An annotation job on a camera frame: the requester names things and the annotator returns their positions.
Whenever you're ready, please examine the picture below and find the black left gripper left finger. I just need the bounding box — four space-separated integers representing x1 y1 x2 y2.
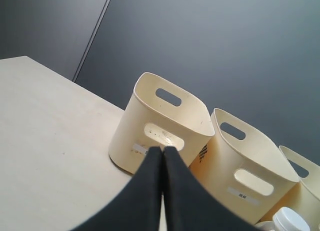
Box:
73 146 163 231

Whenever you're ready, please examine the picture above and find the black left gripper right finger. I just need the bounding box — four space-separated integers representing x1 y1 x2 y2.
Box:
162 146 257 231

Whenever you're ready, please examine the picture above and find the clear plastic bottle white cap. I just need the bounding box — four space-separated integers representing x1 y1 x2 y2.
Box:
272 206 311 231

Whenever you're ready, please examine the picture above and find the middle cream plastic bin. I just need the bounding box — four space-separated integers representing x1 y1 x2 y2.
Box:
190 108 300 225

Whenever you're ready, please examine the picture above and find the cream plastic bin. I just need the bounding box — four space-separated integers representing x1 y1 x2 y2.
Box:
108 72 215 174
190 108 300 225
260 145 320 231

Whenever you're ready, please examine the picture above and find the left cream plastic bin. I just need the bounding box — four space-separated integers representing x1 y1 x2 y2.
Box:
108 72 215 174

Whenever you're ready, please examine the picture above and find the right cream plastic bin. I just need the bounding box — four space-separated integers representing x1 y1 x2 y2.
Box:
260 145 320 231

